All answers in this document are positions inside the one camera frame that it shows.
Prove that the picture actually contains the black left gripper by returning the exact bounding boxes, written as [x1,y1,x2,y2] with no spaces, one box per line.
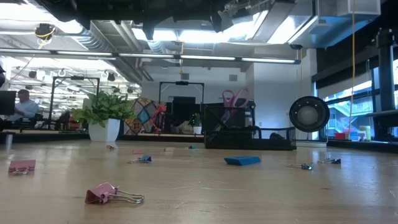
[174,0,223,32]

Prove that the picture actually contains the purple pink handled scissors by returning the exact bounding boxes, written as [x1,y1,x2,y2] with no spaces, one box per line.
[213,86,251,131]

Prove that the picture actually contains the small dark blue binder clip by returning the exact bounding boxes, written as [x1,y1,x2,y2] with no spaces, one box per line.
[317,157,341,165]
[287,163,314,171]

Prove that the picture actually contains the large pink binder clip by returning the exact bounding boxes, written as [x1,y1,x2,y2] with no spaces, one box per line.
[85,182,146,205]

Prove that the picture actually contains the medium pink binder clip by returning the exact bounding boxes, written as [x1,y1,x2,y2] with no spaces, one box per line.
[8,159,37,175]

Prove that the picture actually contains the black mesh desk organizer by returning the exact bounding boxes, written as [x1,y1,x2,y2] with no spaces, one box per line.
[204,106,297,151]

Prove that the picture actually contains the long pendant light bar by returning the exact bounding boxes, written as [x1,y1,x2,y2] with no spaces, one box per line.
[0,48,302,65]

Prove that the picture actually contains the red angular object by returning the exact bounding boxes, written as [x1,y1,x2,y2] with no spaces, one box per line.
[149,104,167,134]

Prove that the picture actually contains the person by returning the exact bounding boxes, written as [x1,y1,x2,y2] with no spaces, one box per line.
[14,89,40,122]
[172,119,196,134]

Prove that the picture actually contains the colourful patchwork panel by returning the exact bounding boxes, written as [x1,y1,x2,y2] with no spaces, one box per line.
[123,96,167,135]

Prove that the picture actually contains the small white cactus pot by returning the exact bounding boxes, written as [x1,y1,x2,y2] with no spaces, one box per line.
[192,113,203,135]

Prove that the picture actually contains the green plant in white pot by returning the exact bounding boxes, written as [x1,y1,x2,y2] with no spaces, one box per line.
[70,90,137,142]

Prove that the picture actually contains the black support pole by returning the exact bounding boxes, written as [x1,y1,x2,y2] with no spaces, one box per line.
[374,27,397,141]

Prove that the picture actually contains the pale storage container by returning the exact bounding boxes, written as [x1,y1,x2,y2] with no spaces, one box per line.
[359,125,372,141]

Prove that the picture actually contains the black monitor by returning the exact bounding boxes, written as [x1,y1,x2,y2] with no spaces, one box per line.
[0,90,17,116]

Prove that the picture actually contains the black rectangular frame stand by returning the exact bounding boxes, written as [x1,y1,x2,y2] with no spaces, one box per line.
[158,80,205,135]
[48,75,101,130]

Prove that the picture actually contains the black aluminium table frame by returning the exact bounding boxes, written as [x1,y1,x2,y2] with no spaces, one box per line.
[0,129,398,154]

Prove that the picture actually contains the grey metal post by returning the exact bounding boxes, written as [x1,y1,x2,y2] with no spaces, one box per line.
[4,131,15,152]

